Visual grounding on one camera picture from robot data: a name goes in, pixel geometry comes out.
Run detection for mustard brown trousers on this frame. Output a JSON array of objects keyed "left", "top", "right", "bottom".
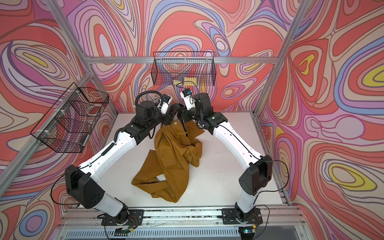
[{"left": 132, "top": 121, "right": 205, "bottom": 203}]

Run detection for black leather belt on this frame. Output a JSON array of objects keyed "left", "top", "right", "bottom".
[{"left": 172, "top": 103, "right": 188, "bottom": 133}]

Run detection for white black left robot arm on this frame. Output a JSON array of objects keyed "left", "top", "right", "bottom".
[{"left": 65, "top": 101, "right": 184, "bottom": 224}]

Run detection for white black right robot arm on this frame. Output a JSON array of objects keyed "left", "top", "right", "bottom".
[{"left": 179, "top": 89, "right": 273, "bottom": 215}]

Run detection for clear cup of pencils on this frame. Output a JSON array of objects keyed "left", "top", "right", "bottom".
[{"left": 151, "top": 94, "right": 162, "bottom": 105}]

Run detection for yellow sticky notes pad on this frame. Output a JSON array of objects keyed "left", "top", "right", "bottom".
[{"left": 173, "top": 77, "right": 198, "bottom": 87}]

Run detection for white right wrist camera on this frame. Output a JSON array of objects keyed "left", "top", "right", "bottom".
[{"left": 180, "top": 88, "right": 195, "bottom": 111}]

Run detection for black wire basket back wall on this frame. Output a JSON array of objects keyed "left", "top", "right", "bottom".
[{"left": 151, "top": 51, "right": 217, "bottom": 87}]

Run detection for black wire basket wall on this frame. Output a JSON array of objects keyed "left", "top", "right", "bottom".
[
  {"left": 30, "top": 83, "right": 109, "bottom": 153},
  {"left": 151, "top": 51, "right": 217, "bottom": 87}
]

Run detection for black wire basket left wall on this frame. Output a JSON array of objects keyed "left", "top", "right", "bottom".
[{"left": 30, "top": 83, "right": 109, "bottom": 153}]

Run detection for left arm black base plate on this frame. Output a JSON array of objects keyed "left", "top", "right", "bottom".
[{"left": 102, "top": 209, "right": 144, "bottom": 227}]

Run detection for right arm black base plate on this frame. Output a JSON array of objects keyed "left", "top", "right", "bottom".
[{"left": 218, "top": 207, "right": 263, "bottom": 226}]

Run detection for aluminium front rail frame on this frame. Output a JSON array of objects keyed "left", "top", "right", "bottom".
[{"left": 50, "top": 205, "right": 314, "bottom": 240}]

